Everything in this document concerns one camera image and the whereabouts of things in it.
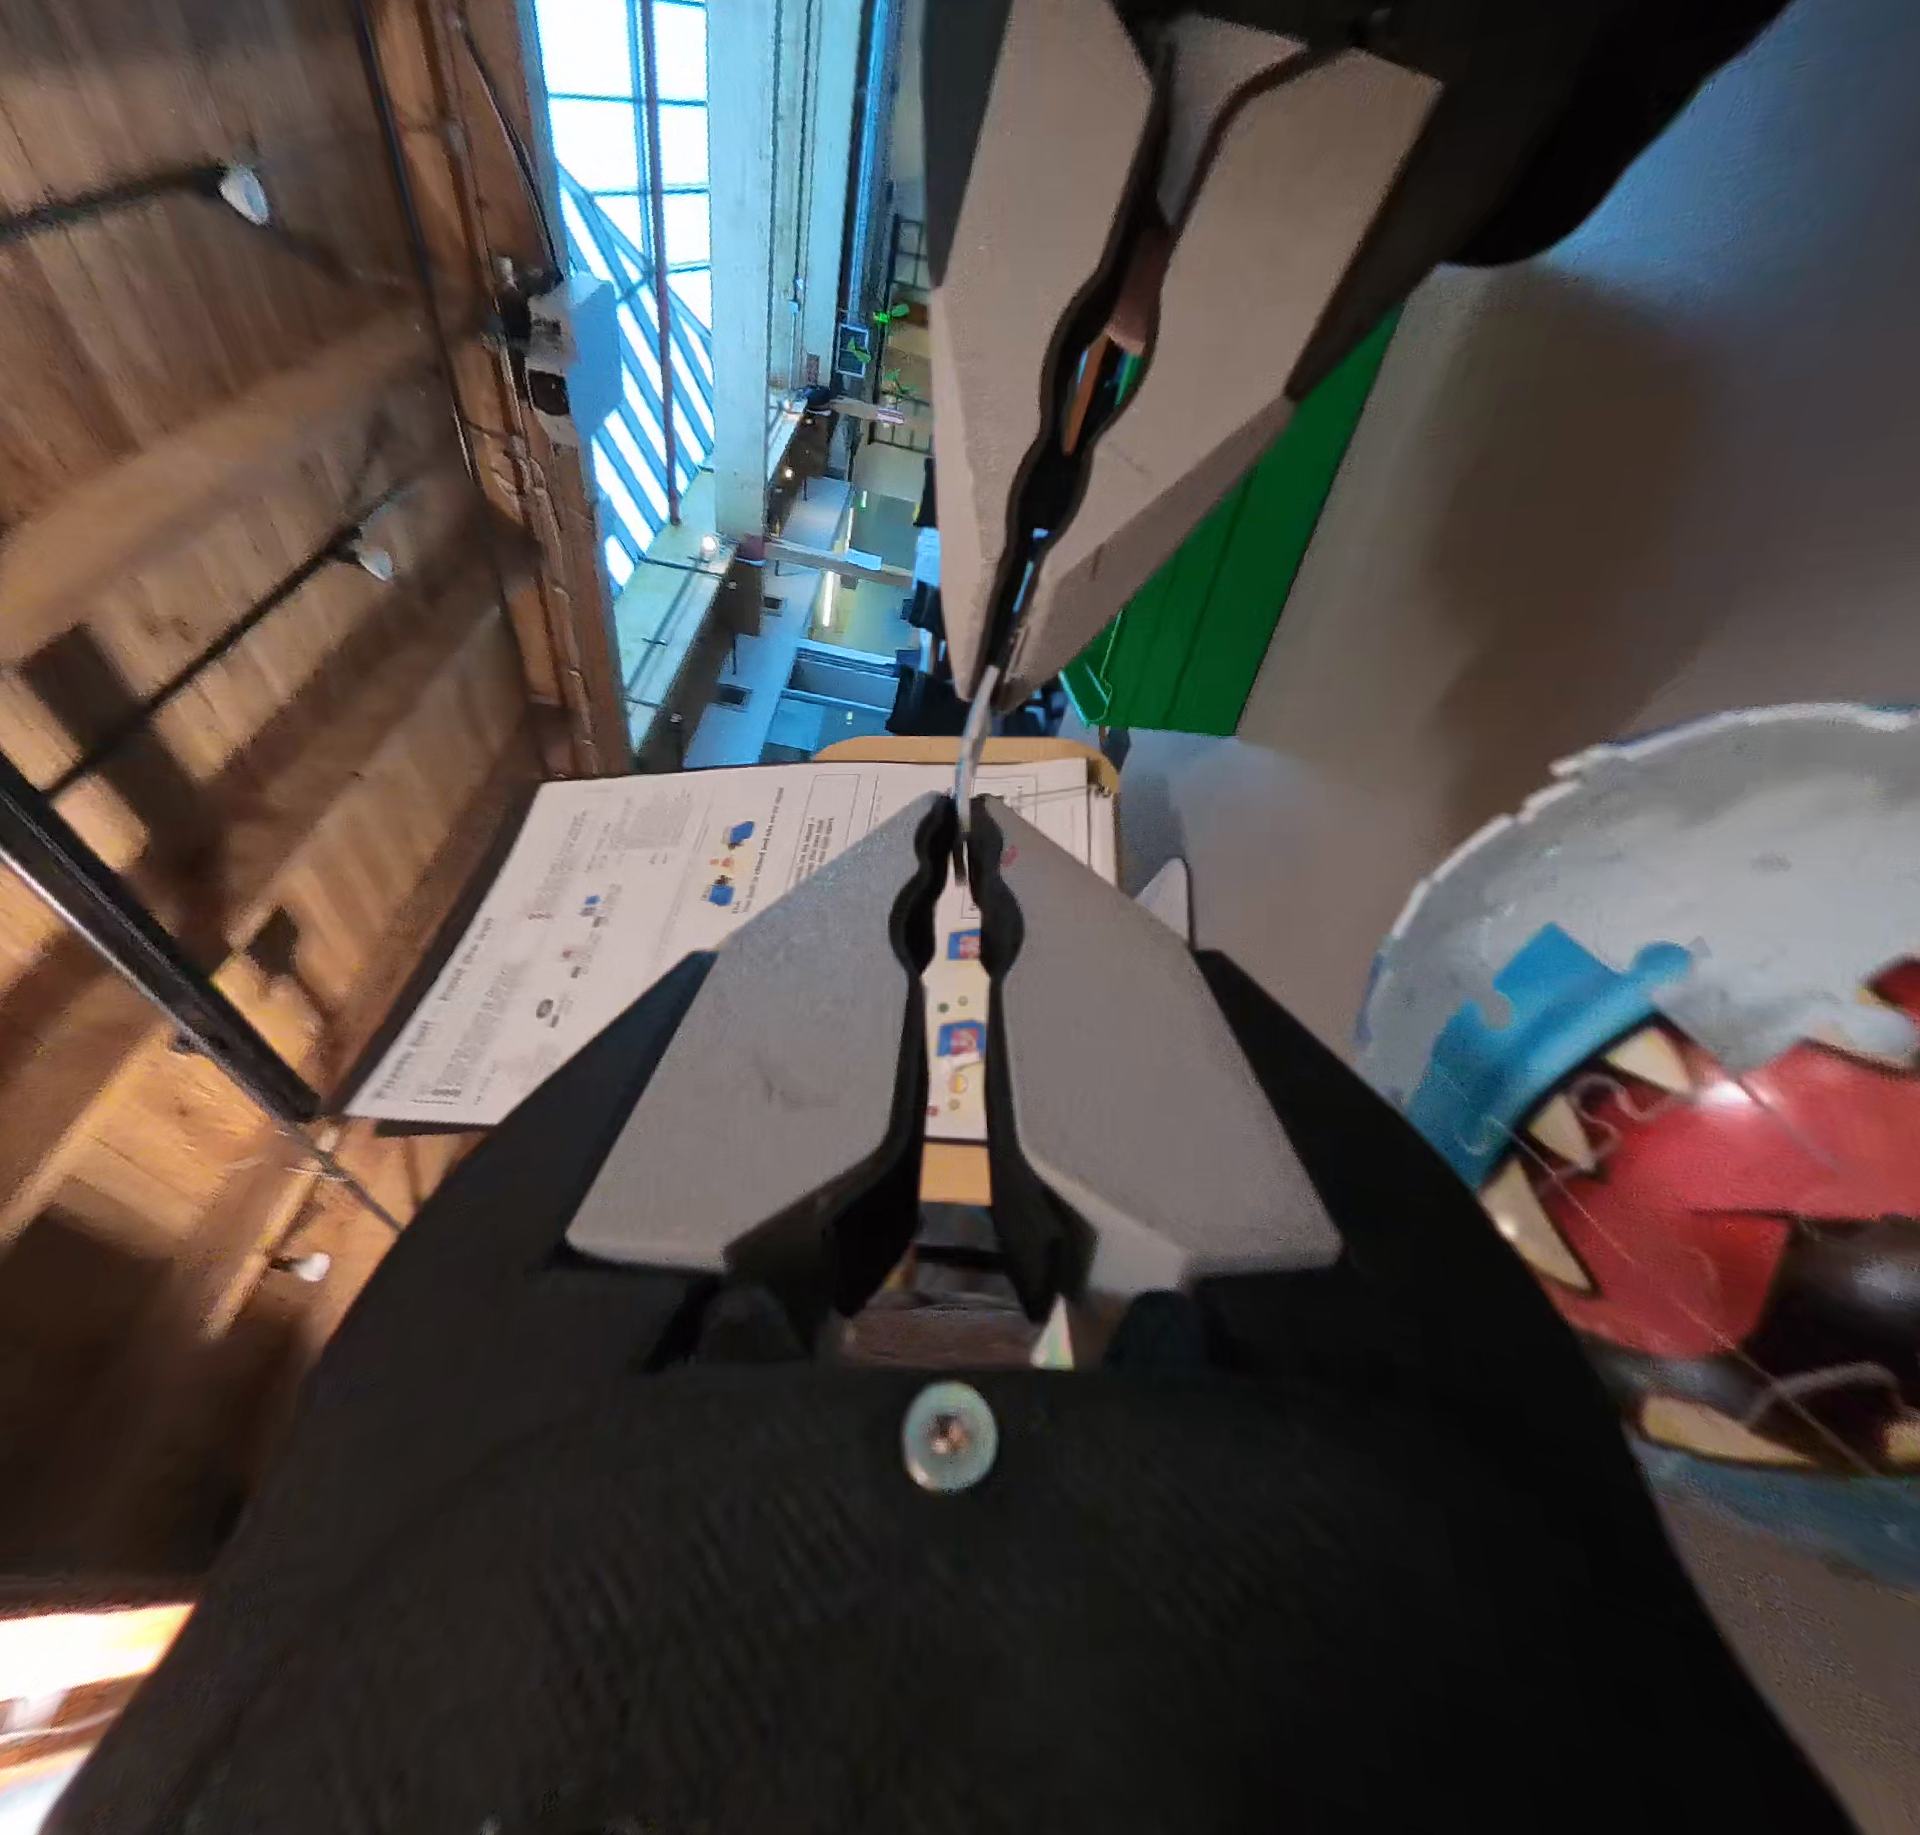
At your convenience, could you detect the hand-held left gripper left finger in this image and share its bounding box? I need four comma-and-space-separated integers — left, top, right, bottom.
563, 791, 963, 1325

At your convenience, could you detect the blue puzzle ball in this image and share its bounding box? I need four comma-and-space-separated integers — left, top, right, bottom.
1358, 703, 1920, 1582

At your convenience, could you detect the white wall box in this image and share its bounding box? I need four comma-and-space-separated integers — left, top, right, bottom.
517, 273, 623, 427

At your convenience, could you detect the black ceiling pipe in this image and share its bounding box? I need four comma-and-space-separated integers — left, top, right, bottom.
0, 756, 324, 1123

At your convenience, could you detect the white puzzle piece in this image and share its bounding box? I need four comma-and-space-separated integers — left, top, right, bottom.
949, 663, 1005, 901

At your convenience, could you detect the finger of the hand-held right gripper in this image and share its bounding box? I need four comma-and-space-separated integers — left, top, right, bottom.
998, 46, 1448, 716
929, 0, 1163, 700

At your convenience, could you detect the green plastic crate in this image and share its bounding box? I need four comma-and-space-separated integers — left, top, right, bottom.
1065, 308, 1406, 741

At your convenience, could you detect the printed instruction sheet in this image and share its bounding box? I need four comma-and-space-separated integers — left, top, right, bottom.
347, 760, 1119, 1140

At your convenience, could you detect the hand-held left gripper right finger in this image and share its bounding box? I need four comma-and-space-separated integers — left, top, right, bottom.
969, 795, 1345, 1325

